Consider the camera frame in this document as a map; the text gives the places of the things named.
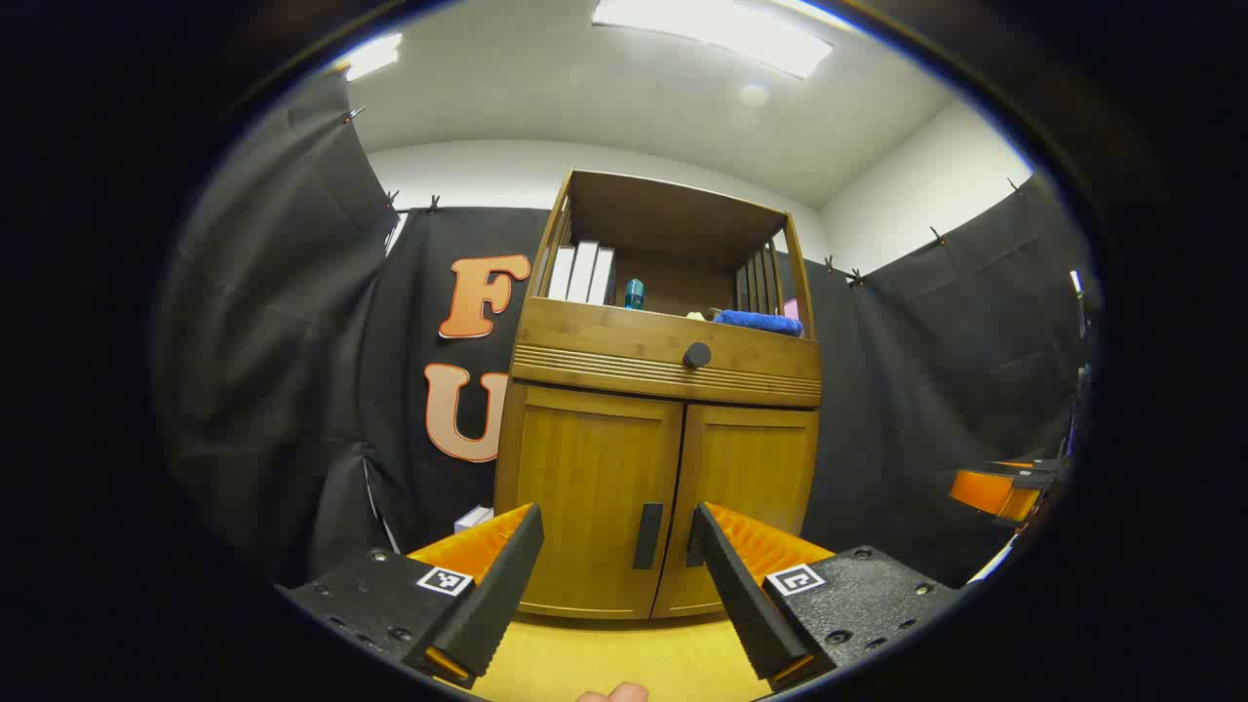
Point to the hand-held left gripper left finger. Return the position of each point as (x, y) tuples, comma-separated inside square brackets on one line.
[(497, 595)]

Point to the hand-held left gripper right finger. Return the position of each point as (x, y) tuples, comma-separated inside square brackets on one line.
[(741, 595)]

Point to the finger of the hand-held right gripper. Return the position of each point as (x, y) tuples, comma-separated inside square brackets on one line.
[(994, 492)]

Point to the wooden shoe cabinet door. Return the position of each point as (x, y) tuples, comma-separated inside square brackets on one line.
[(595, 478), (751, 463)]

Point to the wooden double-door shoe cabinet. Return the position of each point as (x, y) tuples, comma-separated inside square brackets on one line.
[(673, 224)]

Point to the wooden cabinet drawer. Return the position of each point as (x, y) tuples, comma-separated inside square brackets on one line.
[(604, 341)]

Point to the lavender spine book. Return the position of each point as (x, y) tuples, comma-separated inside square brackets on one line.
[(473, 518)]

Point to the black round drawer knob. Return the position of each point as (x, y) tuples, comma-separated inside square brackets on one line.
[(696, 355)]

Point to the blue folded towel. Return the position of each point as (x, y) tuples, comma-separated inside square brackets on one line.
[(759, 323)]

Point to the teal bottle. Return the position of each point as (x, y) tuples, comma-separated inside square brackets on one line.
[(634, 295)]

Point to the black backdrop cloth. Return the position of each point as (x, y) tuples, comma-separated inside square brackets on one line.
[(292, 341)]

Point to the white upright book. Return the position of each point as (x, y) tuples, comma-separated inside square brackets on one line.
[(603, 278), (582, 273), (562, 273)]

